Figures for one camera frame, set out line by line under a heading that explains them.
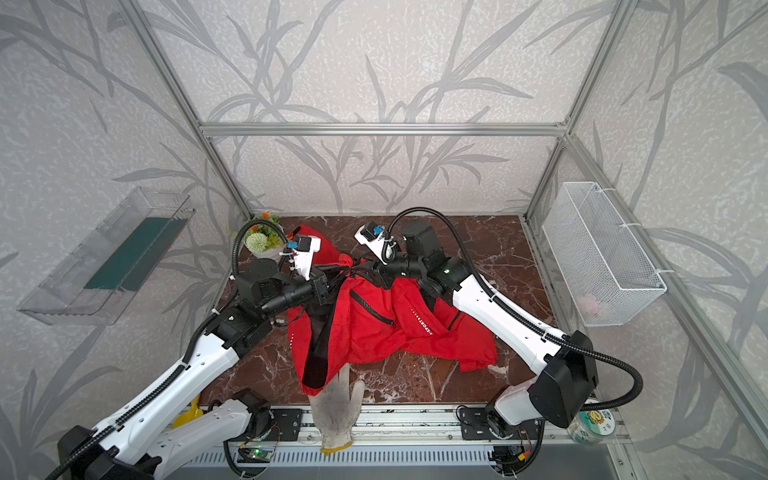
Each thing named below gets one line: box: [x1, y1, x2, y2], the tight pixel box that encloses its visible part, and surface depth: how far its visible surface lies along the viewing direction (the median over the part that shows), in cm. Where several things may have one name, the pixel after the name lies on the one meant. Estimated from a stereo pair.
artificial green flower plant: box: [245, 212, 283, 254], surface depth 95 cm
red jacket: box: [287, 227, 498, 397], surface depth 80 cm
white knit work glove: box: [309, 364, 366, 455], surface depth 77 cm
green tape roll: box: [567, 409, 616, 446], surface depth 69 cm
